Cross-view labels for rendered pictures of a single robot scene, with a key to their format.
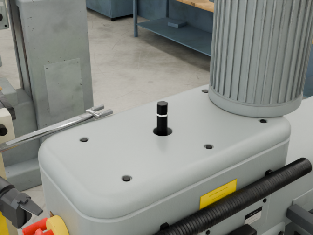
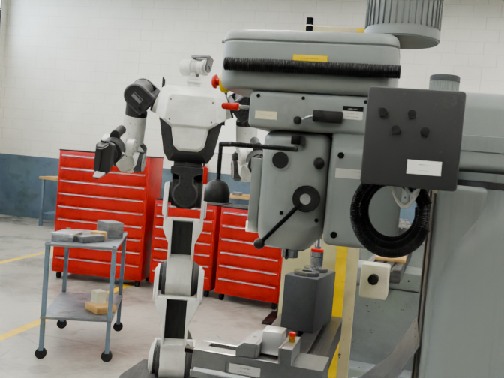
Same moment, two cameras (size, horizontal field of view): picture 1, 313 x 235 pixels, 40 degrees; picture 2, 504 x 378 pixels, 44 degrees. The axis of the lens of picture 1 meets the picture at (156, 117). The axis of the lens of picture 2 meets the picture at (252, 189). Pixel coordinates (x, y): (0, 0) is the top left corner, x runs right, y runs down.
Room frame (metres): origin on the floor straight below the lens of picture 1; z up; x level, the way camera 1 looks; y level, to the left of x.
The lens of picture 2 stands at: (-0.52, -1.26, 1.55)
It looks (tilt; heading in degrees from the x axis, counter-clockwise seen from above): 3 degrees down; 50
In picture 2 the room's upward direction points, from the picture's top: 5 degrees clockwise
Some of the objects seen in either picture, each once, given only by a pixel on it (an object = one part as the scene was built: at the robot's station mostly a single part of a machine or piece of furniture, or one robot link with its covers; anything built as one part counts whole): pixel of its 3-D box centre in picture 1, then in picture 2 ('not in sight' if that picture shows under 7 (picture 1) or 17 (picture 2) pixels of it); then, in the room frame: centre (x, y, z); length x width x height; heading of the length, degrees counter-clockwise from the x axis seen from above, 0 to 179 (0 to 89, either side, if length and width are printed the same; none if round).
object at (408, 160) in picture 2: not in sight; (412, 139); (0.61, -0.45, 1.62); 0.20 x 0.09 x 0.21; 126
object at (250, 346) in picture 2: not in sight; (253, 343); (0.57, -0.04, 1.06); 0.12 x 0.06 x 0.04; 35
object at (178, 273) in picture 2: not in sight; (182, 239); (0.92, 0.84, 1.19); 0.18 x 0.15 x 0.47; 144
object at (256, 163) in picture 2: not in sight; (256, 195); (0.64, 0.08, 1.45); 0.04 x 0.04 x 0.21; 36
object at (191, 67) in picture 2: not in sight; (193, 70); (0.91, 0.83, 1.88); 0.10 x 0.07 x 0.09; 114
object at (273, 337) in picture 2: not in sight; (274, 340); (0.60, -0.09, 1.08); 0.06 x 0.05 x 0.06; 35
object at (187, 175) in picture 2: not in sight; (187, 185); (0.96, 0.90, 1.41); 0.28 x 0.13 x 0.18; 54
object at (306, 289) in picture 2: not in sight; (309, 296); (1.10, 0.28, 1.07); 0.22 x 0.12 x 0.20; 25
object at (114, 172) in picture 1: (168, 162); (311, 68); (0.71, -0.02, 1.81); 0.47 x 0.26 x 0.16; 126
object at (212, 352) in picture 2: not in sight; (261, 358); (0.58, -0.06, 1.02); 0.35 x 0.15 x 0.11; 125
